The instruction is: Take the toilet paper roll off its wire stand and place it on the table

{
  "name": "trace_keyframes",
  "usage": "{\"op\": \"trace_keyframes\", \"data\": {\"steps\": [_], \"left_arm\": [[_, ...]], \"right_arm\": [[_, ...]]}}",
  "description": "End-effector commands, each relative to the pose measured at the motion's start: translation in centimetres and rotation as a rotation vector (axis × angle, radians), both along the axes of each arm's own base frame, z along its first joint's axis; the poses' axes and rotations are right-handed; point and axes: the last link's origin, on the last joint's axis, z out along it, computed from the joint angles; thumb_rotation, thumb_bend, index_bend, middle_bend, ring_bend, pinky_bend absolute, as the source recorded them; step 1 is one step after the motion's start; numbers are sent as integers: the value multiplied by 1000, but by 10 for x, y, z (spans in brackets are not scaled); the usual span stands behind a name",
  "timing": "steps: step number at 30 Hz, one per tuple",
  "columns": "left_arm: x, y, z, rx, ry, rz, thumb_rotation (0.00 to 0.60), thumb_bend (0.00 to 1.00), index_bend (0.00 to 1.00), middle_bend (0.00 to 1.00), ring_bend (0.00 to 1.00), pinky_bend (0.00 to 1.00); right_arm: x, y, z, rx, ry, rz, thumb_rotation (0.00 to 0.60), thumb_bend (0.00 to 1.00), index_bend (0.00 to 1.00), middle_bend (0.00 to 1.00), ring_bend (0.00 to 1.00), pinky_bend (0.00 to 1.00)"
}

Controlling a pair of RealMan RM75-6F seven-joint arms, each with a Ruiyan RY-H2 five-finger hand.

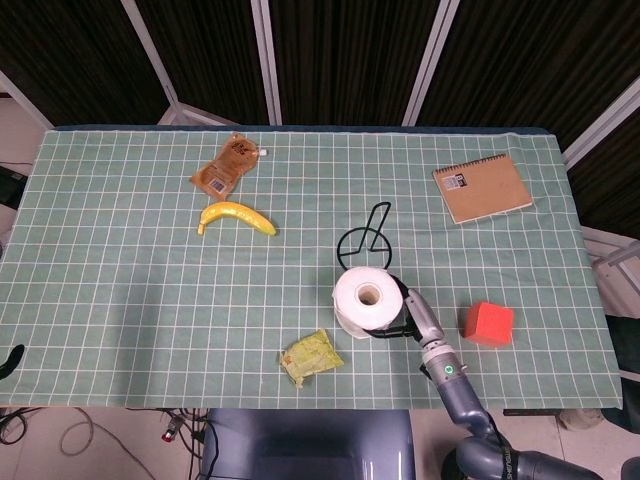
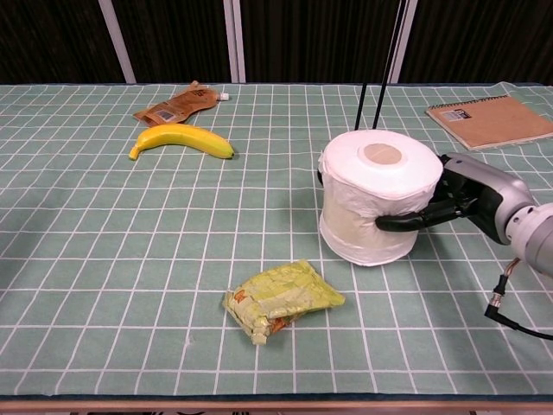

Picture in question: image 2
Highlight brown spiral notebook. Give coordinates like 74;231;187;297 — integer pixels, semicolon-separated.
425;93;553;152

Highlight dark partition panel white frame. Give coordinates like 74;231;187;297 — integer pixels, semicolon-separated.
116;0;237;84
388;0;553;84
232;0;403;84
0;0;137;86

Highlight black wrist cable with plug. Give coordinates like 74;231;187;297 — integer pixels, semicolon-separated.
483;256;553;341

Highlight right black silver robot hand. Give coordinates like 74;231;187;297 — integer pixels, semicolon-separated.
374;151;536;246

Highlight yellow banana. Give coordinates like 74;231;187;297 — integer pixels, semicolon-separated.
128;123;236;162

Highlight black metal holder rod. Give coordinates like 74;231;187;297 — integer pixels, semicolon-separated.
354;0;410;131

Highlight green checkered tablecloth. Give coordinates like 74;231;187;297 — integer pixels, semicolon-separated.
0;81;553;398

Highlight green crumpled snack packet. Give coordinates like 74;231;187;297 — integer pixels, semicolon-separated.
222;259;347;347

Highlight brown spouted sauce pouch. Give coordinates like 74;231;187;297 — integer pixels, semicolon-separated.
132;80;231;127

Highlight white toilet paper roll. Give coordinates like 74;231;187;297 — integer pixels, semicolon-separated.
318;128;443;267

